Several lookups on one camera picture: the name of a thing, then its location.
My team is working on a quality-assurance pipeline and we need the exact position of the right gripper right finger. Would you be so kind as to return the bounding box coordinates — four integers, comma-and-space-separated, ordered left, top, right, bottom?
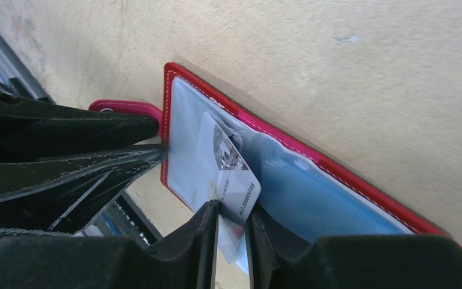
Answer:
246, 207, 462, 288

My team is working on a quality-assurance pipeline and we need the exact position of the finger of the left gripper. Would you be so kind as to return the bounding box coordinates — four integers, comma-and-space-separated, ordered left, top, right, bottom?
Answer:
0, 144, 167, 235
0, 92, 159, 163

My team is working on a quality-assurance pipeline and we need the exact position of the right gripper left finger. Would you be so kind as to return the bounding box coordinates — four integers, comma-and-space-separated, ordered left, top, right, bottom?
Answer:
0, 200, 219, 288

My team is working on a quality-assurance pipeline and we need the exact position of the red card holder wallet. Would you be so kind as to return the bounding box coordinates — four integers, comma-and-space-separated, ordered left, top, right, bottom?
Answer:
88, 61, 449, 276

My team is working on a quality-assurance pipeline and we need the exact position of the black front table rail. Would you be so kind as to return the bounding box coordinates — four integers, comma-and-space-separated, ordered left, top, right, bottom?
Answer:
77, 193, 163, 248

